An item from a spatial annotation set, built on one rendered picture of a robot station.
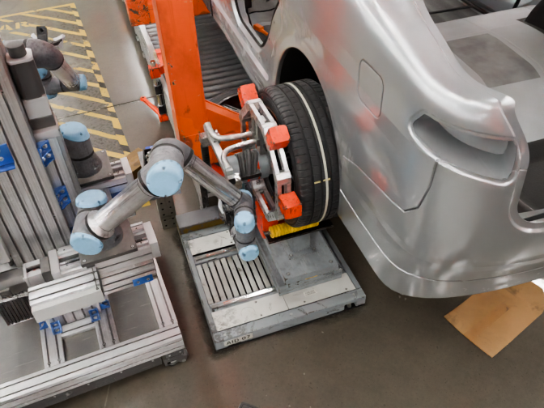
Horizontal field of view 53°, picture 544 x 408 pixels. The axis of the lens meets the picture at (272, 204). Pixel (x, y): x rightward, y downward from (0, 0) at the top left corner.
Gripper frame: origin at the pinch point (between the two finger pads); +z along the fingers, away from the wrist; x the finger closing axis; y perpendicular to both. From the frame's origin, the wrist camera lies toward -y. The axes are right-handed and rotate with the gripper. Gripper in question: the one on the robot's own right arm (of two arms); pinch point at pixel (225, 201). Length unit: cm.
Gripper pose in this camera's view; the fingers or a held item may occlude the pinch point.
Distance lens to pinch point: 235.3
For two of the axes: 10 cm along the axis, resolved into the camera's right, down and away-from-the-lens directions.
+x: -9.4, 2.4, -2.4
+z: -3.4, -6.4, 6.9
